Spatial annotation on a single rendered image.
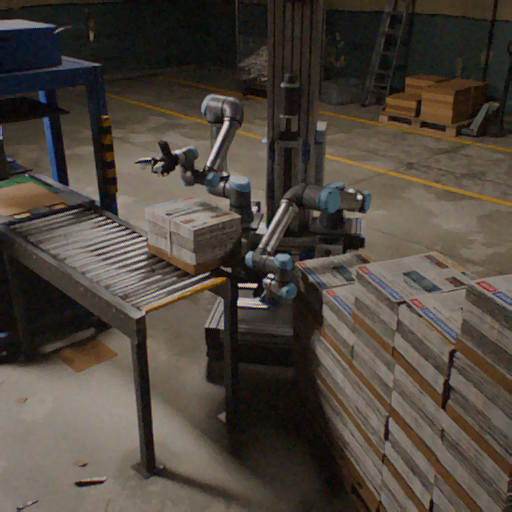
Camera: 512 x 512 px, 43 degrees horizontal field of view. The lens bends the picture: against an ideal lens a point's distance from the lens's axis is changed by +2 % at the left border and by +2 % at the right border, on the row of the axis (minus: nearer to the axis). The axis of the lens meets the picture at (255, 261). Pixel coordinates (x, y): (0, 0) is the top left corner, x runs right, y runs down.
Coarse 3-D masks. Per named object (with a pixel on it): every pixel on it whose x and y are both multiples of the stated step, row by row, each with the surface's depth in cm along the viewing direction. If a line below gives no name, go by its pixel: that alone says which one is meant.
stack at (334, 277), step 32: (352, 256) 302; (320, 288) 274; (352, 288) 273; (320, 320) 279; (352, 320) 249; (320, 352) 283; (352, 352) 255; (384, 352) 229; (320, 384) 289; (352, 384) 257; (384, 384) 233; (416, 384) 213; (320, 416) 297; (384, 416) 235; (416, 416) 215; (320, 448) 301; (352, 448) 267; (384, 448) 240; (416, 448) 218; (352, 480) 272; (384, 480) 244; (416, 480) 221
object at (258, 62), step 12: (324, 0) 986; (240, 12) 1030; (264, 12) 1062; (324, 12) 992; (240, 24) 1037; (324, 24) 1000; (240, 36) 1035; (252, 36) 1012; (324, 36) 1007; (264, 48) 1042; (240, 60) 1048; (252, 60) 1037; (264, 60) 1030; (240, 72) 1055; (252, 72) 1046; (264, 72) 1016; (240, 84) 1065; (252, 84) 1047; (264, 84) 1051
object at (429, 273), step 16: (416, 256) 246; (432, 256) 246; (368, 272) 233; (384, 272) 233; (400, 272) 234; (416, 272) 234; (432, 272) 234; (448, 272) 234; (464, 272) 234; (384, 288) 222; (400, 288) 222; (416, 288) 222; (432, 288) 222; (448, 288) 222
